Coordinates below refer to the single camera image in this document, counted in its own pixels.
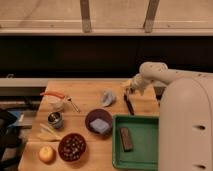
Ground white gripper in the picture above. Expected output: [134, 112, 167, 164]
[122, 74, 149, 95]

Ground black brush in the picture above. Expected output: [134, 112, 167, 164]
[123, 93, 134, 115]

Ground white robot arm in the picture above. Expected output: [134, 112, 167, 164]
[123, 62, 213, 171]

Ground green plastic tray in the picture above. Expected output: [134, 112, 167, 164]
[112, 115, 158, 171]

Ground crumpled grey cloth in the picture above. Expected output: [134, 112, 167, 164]
[101, 90, 116, 107]

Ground dark purple bowl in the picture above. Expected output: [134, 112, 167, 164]
[85, 109, 112, 135]

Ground brown rectangular block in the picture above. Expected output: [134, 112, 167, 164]
[120, 127, 133, 152]

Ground small metal cup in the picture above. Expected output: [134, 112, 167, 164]
[47, 112, 63, 129]

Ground red bowl with beans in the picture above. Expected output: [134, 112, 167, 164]
[58, 133, 86, 162]

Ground yellow apple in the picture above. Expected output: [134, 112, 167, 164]
[39, 146, 55, 163]

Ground black chair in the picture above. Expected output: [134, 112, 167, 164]
[0, 108, 22, 171]

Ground red handled pliers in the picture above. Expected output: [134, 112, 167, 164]
[40, 92, 65, 99]

